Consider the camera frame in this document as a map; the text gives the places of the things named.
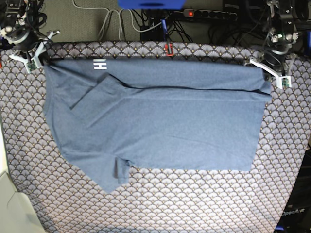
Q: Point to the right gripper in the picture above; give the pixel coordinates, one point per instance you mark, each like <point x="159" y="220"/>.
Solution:
<point x="23" y="38"/>

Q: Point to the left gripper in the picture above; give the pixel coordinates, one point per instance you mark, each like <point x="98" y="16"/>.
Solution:
<point x="279" y="57"/>

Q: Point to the blue T-shirt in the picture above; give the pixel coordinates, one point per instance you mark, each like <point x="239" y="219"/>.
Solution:
<point x="108" y="115"/>

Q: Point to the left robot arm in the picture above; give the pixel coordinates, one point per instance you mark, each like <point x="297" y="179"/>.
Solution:
<point x="281" y="34"/>

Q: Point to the black power strip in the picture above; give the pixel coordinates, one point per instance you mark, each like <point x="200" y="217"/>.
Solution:
<point x="209" y="14"/>

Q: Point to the blue plastic box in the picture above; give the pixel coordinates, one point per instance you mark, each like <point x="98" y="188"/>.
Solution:
<point x="151" y="4"/>

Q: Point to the red black clamp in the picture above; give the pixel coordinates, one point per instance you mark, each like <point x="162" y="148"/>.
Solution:
<point x="169" y="49"/>

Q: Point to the black OpenArm case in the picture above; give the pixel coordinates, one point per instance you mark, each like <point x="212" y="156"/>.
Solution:
<point x="296" y="217"/>

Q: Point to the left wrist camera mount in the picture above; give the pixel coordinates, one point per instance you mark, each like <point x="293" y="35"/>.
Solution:
<point x="283" y="78"/>

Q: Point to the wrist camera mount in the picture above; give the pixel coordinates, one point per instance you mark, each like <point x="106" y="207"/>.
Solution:
<point x="32" y="61"/>
<point x="283" y="78"/>

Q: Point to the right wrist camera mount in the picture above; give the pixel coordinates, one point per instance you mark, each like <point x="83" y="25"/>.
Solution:
<point x="32" y="61"/>

